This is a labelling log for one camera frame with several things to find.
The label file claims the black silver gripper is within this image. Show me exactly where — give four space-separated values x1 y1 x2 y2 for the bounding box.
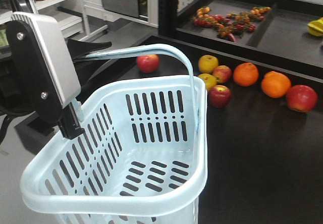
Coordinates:
7 12 112 139

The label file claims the light blue plastic basket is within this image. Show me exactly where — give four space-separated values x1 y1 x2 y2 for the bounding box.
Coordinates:
20 44 207 223

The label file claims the reddish apple near gripper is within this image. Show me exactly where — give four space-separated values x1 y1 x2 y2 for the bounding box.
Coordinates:
136 54 160 73

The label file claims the white cabinet with oven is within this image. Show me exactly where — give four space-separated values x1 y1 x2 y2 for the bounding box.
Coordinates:
82 0 158 28

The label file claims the red yellow apple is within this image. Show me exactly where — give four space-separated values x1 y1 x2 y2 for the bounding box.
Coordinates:
212 65 232 84

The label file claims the reddish apple bottom left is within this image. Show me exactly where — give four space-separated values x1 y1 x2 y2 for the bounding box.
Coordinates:
208 85 231 108

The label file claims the cherry tomato vine pile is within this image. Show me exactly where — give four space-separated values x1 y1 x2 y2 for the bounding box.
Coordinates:
191 6 272 42

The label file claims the orange fruit centre left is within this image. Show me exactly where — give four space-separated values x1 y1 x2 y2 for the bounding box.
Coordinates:
233 62 259 87

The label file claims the black wooden produce stand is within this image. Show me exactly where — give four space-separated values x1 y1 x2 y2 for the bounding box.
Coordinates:
15 0 323 224

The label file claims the large orange far left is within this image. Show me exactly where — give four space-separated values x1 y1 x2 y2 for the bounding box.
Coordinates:
261 71 291 98

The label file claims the big red apple left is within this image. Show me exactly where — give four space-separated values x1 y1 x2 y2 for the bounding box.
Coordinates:
286 85 318 113

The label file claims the yellow starfruit bunch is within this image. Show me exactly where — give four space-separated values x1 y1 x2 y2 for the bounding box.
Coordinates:
307 18 323 37

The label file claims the black shelf upright post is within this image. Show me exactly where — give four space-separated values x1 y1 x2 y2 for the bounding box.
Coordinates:
158 0 178 37

